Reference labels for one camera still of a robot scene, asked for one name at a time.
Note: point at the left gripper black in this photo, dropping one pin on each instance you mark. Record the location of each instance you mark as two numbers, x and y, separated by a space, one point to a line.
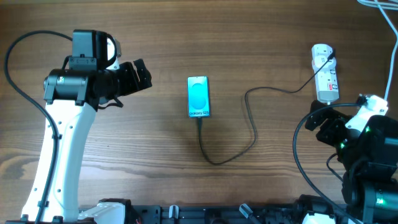
127 70

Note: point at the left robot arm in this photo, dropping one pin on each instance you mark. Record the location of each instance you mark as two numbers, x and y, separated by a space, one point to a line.
90 79

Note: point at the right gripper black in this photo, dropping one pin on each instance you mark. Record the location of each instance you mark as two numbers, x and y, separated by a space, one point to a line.
336 120

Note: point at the white charger plug adapter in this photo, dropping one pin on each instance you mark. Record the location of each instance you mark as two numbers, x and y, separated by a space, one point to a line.
322 62

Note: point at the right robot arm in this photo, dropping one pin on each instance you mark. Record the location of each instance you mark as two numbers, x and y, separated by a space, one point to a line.
368 156

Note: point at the Galaxy smartphone cyan screen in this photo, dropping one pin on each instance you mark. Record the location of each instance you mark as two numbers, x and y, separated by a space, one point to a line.
198 97

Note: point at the white power strip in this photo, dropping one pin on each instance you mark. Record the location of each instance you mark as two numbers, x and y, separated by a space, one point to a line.
326 82

